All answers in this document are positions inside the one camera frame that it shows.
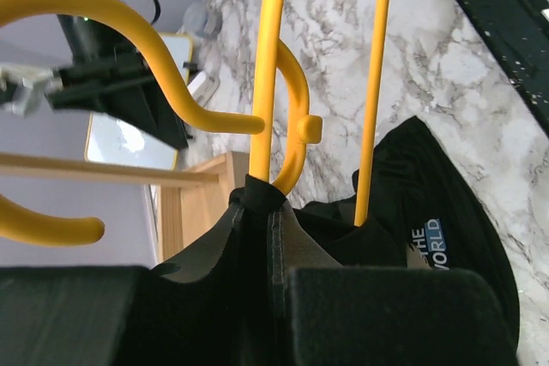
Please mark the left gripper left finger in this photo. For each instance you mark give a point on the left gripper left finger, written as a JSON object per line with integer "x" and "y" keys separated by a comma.
{"x": 131, "y": 315}

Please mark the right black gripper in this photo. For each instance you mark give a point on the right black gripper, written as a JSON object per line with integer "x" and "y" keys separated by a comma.
{"x": 140, "y": 104}

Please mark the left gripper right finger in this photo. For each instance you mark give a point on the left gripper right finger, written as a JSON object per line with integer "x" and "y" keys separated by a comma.
{"x": 328, "y": 314}

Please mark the black printed t shirt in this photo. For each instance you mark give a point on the black printed t shirt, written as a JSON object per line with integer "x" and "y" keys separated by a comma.
{"x": 422, "y": 216}

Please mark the yellow plastic hanger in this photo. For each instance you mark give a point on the yellow plastic hanger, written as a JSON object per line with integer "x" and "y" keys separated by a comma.
{"x": 302, "y": 128}

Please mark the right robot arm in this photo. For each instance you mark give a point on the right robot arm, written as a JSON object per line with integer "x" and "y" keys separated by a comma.
{"x": 101, "y": 28}

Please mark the small whiteboard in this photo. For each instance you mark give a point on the small whiteboard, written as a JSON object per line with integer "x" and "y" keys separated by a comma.
{"x": 115, "y": 142}

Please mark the white board eraser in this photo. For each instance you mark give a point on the white board eraser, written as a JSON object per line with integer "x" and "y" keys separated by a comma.
{"x": 203, "y": 86}

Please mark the wooden clothes rack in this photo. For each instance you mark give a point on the wooden clothes rack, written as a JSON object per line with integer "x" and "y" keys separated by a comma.
{"x": 188, "y": 202}

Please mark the small clear cup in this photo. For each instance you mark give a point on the small clear cup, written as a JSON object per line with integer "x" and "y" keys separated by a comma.
{"x": 202, "y": 21}

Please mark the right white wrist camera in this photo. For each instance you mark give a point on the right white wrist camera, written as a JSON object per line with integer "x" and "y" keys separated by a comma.
{"x": 23, "y": 88}

